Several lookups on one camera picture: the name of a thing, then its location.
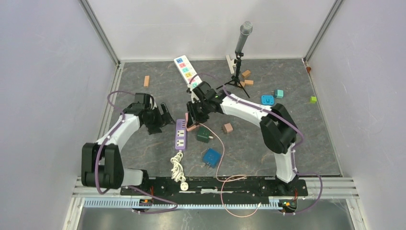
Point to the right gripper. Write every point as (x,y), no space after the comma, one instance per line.
(194,118)

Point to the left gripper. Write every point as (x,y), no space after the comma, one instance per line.
(163,120)

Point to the pink charger plug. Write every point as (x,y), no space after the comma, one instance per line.
(192,127)

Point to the brown charger plug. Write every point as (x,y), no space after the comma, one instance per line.
(227,128)

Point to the purple USB power strip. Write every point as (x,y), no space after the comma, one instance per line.
(180,135)

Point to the pink cube socket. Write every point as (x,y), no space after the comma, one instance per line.
(187,119)

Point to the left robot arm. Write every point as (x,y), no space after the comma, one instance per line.
(101,163)

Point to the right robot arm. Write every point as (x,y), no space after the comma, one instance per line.
(277,127)

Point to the teal plug adapter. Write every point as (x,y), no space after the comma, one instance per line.
(278,93)

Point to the dark green cube socket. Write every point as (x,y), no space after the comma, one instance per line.
(204,134)

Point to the black tripod stand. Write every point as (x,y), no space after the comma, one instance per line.
(235,80)

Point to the left wooden block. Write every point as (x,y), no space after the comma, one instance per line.
(146,81)

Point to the wooden block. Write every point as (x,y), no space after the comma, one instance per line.
(246,74)
(146,81)
(248,82)

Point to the lower wooden block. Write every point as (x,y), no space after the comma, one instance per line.
(248,82)

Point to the white multicolour power strip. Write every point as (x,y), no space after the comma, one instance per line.
(187,71)

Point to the upper wooden block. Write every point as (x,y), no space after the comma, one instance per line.
(246,74)

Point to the blue cube socket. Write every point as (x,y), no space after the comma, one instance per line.
(211,158)

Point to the blue flat adapter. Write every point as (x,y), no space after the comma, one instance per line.
(267,100)

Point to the grey microphone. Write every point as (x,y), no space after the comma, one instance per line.
(245,30)

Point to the small green cube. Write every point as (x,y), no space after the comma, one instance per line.
(313,99)

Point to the white bracket piece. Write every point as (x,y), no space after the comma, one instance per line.
(231,64)

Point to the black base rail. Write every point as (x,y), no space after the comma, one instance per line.
(210,191)

